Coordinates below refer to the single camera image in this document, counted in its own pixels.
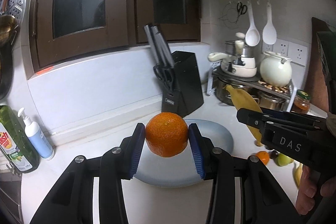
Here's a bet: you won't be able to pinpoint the large yellow banana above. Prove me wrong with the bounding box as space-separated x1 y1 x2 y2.
224 85 263 147

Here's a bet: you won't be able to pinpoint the small yellow banana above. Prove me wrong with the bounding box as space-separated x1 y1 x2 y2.
293 161 303 188

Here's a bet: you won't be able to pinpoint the green apple with stem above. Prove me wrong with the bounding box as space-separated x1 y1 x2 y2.
275 153 294 166

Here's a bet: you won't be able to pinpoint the orange mandarin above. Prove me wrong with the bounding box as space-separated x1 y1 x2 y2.
145 112 189 157
256 151 270 165

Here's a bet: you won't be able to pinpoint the black kitchen scissors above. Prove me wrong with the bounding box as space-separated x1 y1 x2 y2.
153 64 175 92

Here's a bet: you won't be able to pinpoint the right hand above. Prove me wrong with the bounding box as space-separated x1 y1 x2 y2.
295 165 335 215

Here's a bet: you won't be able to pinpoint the glass jar red sauce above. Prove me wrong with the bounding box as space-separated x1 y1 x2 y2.
291 89 311 114

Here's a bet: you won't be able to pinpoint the small stainless steel pot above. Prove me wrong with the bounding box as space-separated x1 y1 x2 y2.
257 91 286 110

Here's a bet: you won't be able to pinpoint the white metal pot rack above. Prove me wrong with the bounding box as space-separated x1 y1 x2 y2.
207 61 297 111

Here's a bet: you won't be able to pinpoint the wooden bead trivet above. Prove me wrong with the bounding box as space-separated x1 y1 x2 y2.
258 80 290 94

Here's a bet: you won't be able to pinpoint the brown wooden cutting board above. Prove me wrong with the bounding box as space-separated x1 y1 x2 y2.
304 17 330 112

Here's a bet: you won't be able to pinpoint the large stainless steel pot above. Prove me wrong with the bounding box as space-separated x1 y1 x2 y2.
215 77 254 106

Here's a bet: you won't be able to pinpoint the cream ceramic pot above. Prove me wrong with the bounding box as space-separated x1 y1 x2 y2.
260 51 292 87

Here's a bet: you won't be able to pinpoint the black knife block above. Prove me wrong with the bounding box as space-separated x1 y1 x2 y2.
161 51 204 118

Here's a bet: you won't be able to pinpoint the white blue pump bottle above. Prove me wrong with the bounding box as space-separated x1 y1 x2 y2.
18 107 55 160

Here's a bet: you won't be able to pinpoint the white ladle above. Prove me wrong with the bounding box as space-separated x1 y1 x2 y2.
245 2 260 47

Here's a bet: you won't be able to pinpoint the green dish soap bottle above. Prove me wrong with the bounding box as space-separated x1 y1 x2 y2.
1 105 40 173

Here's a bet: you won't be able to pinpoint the white rice spoon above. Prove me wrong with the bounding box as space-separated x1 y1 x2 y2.
262 2 277 45

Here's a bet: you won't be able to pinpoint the light blue oval plate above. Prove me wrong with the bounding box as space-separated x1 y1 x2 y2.
134 119 234 188

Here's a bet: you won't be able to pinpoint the hanging black scissors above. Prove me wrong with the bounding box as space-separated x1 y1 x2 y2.
235 2 248 23

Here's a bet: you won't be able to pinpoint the black frying pan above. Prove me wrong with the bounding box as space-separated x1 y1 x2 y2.
0 38 14 100

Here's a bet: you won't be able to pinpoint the small brass ladle pot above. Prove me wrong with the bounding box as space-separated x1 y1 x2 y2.
0 15 18 47

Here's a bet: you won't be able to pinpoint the brown framed window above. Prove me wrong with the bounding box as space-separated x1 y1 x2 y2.
29 0 201 72

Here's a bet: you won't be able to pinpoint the round steel steamer tray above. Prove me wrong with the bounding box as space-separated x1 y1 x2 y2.
1 0 26 22

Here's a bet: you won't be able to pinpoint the cream saucepan with handle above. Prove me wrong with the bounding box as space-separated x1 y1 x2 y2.
208 52 257 78

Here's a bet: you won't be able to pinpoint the white wall socket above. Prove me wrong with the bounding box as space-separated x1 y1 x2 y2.
262 39 308 67

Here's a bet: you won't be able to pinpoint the steel milk pot cream handle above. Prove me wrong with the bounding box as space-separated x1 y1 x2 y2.
225 32 254 58

